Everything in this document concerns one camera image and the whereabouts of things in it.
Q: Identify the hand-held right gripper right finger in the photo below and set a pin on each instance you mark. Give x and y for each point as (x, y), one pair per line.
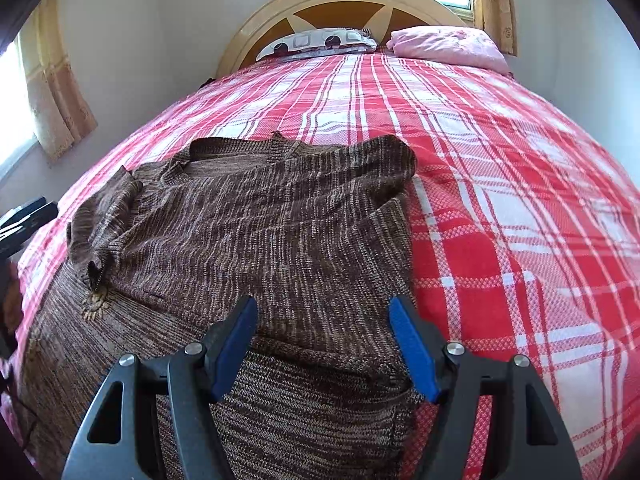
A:
(412, 347)

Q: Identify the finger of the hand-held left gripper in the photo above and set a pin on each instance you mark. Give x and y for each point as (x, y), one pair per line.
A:
(27, 220)

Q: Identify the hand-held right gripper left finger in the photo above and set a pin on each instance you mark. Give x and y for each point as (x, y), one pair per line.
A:
(231, 347)

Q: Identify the brown knit sweater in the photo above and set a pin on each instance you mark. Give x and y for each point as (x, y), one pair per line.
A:
(250, 220)

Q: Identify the side window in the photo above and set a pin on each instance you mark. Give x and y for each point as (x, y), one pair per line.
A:
(15, 110)

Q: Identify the yellow patterned curtain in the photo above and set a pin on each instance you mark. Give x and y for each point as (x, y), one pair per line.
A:
(495, 0)
(55, 95)

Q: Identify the red plaid bed sheet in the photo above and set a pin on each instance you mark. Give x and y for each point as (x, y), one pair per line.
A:
(500, 200)

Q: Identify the pink pillow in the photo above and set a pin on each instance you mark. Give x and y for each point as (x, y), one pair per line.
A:
(445, 47)

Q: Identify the cream wooden headboard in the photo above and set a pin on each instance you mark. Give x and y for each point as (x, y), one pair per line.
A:
(260, 25)

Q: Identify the grey patterned pillow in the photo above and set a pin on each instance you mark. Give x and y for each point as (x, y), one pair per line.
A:
(315, 42)

